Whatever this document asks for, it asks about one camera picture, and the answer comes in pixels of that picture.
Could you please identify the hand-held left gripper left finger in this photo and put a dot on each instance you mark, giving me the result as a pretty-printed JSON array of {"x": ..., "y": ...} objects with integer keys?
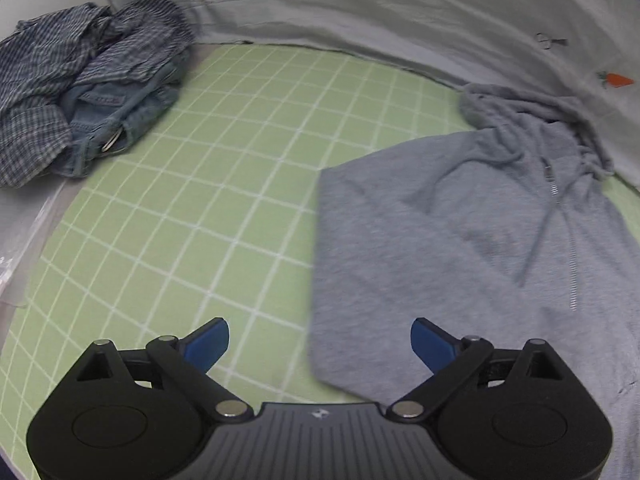
[{"x": 205, "y": 350}]

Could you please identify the blue plaid shirt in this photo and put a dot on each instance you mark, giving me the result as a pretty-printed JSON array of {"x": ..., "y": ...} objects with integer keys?
[{"x": 40, "y": 85}]

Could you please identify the green grid cutting mat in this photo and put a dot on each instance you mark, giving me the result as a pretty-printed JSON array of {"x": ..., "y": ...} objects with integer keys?
[{"x": 200, "y": 210}]

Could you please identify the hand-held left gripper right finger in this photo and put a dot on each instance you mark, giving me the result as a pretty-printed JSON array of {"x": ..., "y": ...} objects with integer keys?
[{"x": 432, "y": 350}]

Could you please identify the grey zip hoodie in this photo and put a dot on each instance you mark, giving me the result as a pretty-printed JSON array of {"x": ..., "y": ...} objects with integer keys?
[{"x": 425, "y": 235}]

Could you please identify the clear plastic sheet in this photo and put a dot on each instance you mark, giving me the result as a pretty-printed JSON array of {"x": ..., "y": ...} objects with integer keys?
[{"x": 20, "y": 240}]

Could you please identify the blue denim jeans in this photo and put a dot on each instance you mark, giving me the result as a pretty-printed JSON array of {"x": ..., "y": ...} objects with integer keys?
[{"x": 110, "y": 105}]

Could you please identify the grey printed duvet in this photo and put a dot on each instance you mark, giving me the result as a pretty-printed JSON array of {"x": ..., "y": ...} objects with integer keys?
[{"x": 350, "y": 5}]

